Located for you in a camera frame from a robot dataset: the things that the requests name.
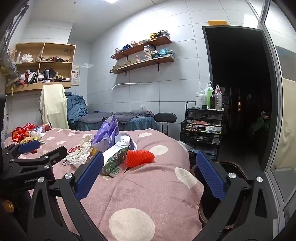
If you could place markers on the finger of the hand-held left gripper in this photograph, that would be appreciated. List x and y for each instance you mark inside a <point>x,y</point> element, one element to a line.
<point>29,146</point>
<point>54,155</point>

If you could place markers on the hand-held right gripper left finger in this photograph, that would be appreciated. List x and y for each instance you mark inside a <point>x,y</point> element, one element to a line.
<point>90,176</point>

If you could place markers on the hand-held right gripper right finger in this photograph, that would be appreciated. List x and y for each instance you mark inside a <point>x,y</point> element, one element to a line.
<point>210,176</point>

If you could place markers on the white paper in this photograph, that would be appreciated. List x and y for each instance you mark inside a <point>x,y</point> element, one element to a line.
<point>78,156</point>

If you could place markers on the green drink carton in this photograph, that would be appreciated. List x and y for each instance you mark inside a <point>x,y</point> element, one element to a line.
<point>113,160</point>

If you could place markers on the brown trash bin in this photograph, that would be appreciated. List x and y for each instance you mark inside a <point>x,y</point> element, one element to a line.
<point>238,169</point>

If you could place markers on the purple plastic bag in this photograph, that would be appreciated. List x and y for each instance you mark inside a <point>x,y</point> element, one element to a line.
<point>107,132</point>

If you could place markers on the white paper cup lid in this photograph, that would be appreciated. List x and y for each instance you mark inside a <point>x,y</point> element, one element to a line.
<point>124,140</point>

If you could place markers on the small white plastic bottle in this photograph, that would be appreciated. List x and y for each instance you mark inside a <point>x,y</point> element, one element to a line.
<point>34,134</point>

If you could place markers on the red snack bag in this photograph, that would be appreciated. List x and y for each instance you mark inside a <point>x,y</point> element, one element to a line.
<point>20,132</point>

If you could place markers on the red white wrapper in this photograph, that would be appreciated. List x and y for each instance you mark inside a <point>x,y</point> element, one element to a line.
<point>74,148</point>

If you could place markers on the small yellow wrapper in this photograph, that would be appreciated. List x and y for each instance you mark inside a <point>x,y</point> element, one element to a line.
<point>93,152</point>

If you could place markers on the red cylindrical can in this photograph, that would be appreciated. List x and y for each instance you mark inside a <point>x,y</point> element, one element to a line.
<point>45,126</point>

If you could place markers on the black mesh cart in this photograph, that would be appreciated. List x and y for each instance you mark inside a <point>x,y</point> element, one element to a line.
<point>201,139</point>

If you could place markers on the cream hanging garment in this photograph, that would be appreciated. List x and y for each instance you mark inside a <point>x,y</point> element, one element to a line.
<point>54,106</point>

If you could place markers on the blue bedding pile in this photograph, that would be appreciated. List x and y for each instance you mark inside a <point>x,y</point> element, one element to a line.
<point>76,109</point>

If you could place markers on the red foam fruit net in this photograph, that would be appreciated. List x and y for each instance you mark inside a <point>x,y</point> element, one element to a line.
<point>138,157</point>

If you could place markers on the pink polka dot blanket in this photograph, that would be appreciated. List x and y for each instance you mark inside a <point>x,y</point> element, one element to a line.
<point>138,197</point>

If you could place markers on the grey blanket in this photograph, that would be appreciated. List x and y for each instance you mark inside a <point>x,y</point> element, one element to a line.
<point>129,116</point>

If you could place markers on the green potted plant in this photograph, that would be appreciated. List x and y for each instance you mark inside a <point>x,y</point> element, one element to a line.
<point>260,122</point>

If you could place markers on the massage bed with teal skirt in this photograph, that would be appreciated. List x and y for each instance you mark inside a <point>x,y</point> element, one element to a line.
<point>143,125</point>

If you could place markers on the black round chair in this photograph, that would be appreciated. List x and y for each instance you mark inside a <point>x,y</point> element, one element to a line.
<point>165,117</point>

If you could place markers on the dark brown bottle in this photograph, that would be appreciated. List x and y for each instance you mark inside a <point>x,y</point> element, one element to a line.
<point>213,100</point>

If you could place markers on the white pump bottle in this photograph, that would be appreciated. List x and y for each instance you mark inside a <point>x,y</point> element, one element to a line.
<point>202,98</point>

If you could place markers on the green pump bottle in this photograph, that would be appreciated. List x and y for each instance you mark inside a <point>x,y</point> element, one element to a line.
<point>209,95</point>

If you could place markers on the small white container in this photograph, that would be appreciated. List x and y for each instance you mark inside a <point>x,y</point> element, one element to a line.
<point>142,108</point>

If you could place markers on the wooden cubby shelf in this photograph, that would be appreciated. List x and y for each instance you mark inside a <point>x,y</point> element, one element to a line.
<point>57,64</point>

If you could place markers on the white plastic bag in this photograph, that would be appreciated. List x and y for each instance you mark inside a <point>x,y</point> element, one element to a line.
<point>26,58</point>

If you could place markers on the glass sliding door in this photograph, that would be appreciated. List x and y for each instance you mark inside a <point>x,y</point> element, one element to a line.
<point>277,92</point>

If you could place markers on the stacks of small boxes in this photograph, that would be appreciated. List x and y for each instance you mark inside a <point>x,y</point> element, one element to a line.
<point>159,34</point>

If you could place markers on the yellow door sign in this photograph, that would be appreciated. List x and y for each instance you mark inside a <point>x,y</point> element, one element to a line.
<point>217,23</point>

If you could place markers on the wall poster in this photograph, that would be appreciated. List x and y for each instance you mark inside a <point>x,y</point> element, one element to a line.
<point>75,75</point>

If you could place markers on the wall shelves with boxes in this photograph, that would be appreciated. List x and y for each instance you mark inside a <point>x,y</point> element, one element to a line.
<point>164,52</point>

